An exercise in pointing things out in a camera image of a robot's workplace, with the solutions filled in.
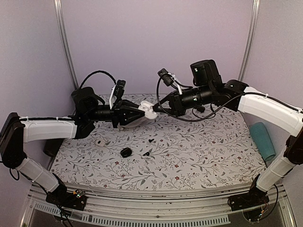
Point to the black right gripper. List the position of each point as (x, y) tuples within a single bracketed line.
[(176, 107)]

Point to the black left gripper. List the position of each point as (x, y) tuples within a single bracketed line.
[(121, 112)]

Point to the white oval earbud case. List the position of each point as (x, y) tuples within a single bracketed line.
[(147, 107)]

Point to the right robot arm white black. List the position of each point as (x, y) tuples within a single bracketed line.
[(238, 96)]

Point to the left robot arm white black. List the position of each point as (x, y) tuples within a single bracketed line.
[(90, 108)]

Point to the black closed earbud case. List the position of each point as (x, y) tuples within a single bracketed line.
[(201, 109)]

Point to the black open earbud case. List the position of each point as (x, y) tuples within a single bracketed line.
[(126, 152)]

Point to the white earbud case small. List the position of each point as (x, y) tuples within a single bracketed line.
[(100, 143)]

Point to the grey swirl ceramic plate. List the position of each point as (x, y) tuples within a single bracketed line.
[(132, 124)]

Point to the grey mug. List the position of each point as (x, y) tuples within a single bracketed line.
[(74, 93)]

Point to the teal cup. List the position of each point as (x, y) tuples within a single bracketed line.
[(263, 141)]

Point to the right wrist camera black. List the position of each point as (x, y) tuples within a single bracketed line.
[(169, 80)]

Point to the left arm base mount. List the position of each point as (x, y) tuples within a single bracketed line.
[(74, 200)]

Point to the aluminium front rail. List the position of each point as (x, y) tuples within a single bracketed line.
[(132, 208)]

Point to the left aluminium frame post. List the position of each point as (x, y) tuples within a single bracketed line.
[(64, 40)]

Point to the aluminium frame post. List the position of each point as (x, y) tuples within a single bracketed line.
[(250, 37), (64, 40)]

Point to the right aluminium frame post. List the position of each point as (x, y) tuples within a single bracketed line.
[(250, 37)]

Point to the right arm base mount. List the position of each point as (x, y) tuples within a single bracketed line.
[(256, 205)]

